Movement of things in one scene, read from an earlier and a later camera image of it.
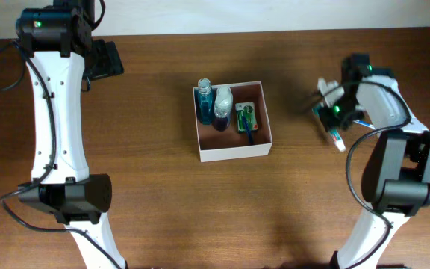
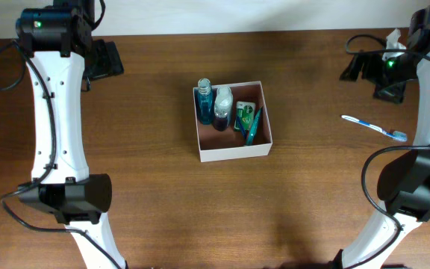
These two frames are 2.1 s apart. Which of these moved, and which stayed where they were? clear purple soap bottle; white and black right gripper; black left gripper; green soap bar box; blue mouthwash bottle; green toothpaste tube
Moved: green toothpaste tube; white and black right gripper
Stayed: black left gripper; blue mouthwash bottle; green soap bar box; clear purple soap bottle
